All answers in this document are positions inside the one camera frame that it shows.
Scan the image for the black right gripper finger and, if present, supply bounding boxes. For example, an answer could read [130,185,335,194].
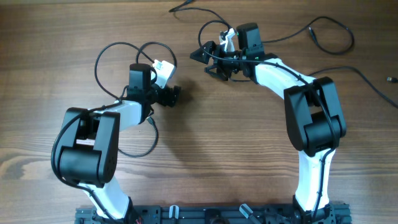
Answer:
[190,41,217,65]
[204,64,229,81]

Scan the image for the black right camera cable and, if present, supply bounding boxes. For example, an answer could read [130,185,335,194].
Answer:
[197,19,338,223]

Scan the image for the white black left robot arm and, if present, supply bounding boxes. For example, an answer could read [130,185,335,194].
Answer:
[51,60,180,223]

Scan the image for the black HDMI cable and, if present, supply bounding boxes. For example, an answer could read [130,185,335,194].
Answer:
[307,65,398,110]

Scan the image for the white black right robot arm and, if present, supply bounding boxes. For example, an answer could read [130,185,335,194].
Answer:
[190,23,346,219]

